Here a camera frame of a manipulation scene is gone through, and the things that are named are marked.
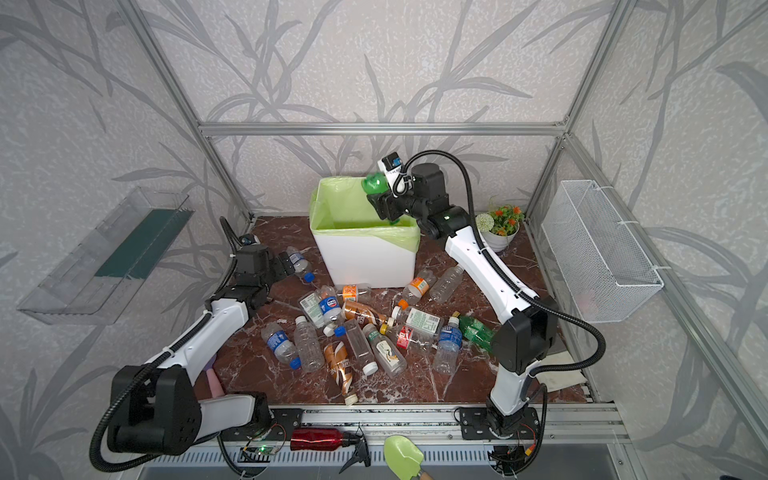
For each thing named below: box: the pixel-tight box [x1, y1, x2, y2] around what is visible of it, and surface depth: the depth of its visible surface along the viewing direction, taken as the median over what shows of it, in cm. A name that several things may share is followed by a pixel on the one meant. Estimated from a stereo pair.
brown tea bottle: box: [344, 300, 388, 322], surface depth 90 cm
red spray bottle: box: [290, 427, 371, 474], surface depth 70 cm
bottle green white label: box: [391, 306, 444, 338], surface depth 90 cm
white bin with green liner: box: [309, 176, 420, 289], surface depth 88 cm
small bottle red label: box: [396, 326, 414, 350], surface depth 84 cm
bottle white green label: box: [298, 289, 325, 329], surface depth 93 cm
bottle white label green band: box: [363, 323, 408, 376], surface depth 82 cm
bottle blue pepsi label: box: [319, 285, 343, 323], surface depth 88 cm
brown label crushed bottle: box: [324, 340, 353, 395], surface depth 81 cm
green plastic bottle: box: [361, 172, 389, 195], surface depth 73 cm
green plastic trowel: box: [383, 435, 433, 480], surface depth 71 cm
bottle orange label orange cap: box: [398, 269, 437, 309], surface depth 97 cm
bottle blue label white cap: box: [435, 314, 463, 375], surface depth 84 cm
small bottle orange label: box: [342, 284, 358, 302], surface depth 95 cm
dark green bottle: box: [459, 315, 494, 353], surface depth 88 cm
